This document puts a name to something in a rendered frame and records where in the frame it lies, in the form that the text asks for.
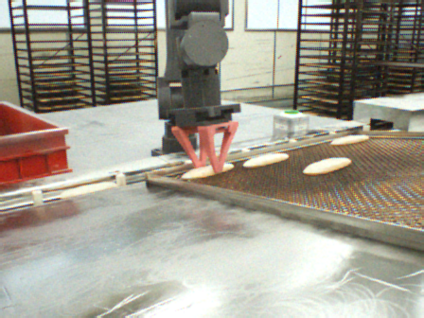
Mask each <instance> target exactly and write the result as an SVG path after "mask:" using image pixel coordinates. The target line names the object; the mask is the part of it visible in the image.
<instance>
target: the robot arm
mask: <svg viewBox="0 0 424 318"><path fill-rule="evenodd" d="M164 2H165V17H166V50H167V60H166V66H165V73H164V76H163V77H157V112H158V119H159V120H160V119H164V120H168V121H167V122H165V134H163V137H162V147H159V148H155V149H152V150H151V156H152V157H158V156H162V155H166V154H172V153H177V152H180V151H186V154H188V156H189V159H191V161H192V164H193V165H194V167H195V169H197V168H200V167H205V164H206V155H207V157H208V159H209V162H210V164H211V166H212V168H213V170H214V172H215V173H217V172H220V171H222V170H223V167H224V162H225V159H226V157H227V152H228V150H229V147H230V145H231V143H232V140H233V138H234V136H235V133H236V131H237V128H238V126H239V122H238V121H232V114H235V113H240V112H241V105H240V103H235V104H226V105H223V104H221V92H220V78H219V71H218V69H216V68H217V67H218V63H220V61H222V59H224V57H225V56H226V53H227V51H228V48H229V40H228V38H227V35H226V32H225V31H224V29H223V28H224V26H225V17H226V16H227V15H228V14H229V0H164ZM170 83H181V85H182V86H169V84H170ZM229 121H232V122H229ZM195 133H198V134H199V137H200V144H197V134H195ZM217 133H224V135H223V138H222V141H221V151H220V158H219V162H218V159H217V154H216V152H215V147H214V134H217ZM194 150H200V161H199V159H198V158H197V154H196V153H195V151H194Z"/></svg>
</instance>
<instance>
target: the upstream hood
mask: <svg viewBox="0 0 424 318"><path fill-rule="evenodd" d="M352 108H354V110H353V120H355V121H358V122H361V123H369V124H370V119H371V118H377V119H380V120H384V121H392V122H394V129H396V130H401V131H407V132H424V92H419V93H414V94H405V95H400V96H390V97H378V98H373V99H364V100H359V101H353V107H352Z"/></svg>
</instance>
